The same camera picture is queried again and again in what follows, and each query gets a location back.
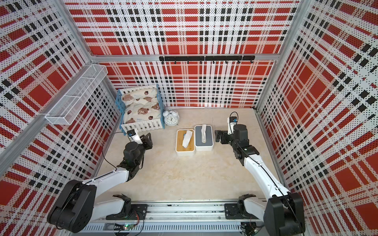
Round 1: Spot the white tissue box base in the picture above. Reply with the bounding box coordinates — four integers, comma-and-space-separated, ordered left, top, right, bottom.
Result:
175, 128, 196, 157

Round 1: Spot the bamboo tissue box lid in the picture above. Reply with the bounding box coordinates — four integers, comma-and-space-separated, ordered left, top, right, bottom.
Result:
176, 129, 195, 152

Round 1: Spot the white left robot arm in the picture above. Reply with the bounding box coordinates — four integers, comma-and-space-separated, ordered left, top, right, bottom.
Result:
47, 130, 153, 233

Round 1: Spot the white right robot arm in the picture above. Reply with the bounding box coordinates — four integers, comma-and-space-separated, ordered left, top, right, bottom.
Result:
215, 124, 306, 236

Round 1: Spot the blue white toy crib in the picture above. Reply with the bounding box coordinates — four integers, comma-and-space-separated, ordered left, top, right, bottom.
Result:
116, 85, 165, 134

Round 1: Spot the bear print bedding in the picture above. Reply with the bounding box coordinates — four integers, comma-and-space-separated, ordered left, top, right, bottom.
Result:
121, 88, 161, 124

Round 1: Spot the white alarm clock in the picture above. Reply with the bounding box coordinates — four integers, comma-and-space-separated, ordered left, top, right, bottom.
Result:
163, 109, 180, 126

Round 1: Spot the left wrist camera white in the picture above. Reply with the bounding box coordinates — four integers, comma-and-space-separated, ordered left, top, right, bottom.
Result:
127, 129, 143, 145

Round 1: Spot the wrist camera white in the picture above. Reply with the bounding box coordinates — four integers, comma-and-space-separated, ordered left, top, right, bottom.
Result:
127, 129, 143, 145
227, 116, 238, 135

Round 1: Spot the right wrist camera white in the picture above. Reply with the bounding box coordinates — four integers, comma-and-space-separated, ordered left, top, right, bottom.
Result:
227, 116, 238, 135

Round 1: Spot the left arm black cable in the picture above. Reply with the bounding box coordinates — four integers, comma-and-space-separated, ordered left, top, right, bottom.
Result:
101, 131, 131, 172

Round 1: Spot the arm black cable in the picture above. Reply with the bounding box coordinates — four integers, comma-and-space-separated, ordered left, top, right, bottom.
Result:
228, 111, 305, 235
101, 131, 131, 172

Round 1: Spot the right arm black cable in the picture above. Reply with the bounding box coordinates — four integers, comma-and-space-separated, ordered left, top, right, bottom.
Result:
228, 111, 305, 235

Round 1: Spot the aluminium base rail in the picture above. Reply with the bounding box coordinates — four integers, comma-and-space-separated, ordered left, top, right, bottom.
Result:
61, 199, 279, 236

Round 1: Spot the white wire basket shelf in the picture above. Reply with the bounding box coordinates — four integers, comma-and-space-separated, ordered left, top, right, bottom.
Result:
45, 64, 108, 125

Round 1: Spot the black hook rail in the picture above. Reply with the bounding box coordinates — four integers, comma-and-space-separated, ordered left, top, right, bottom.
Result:
159, 55, 256, 63

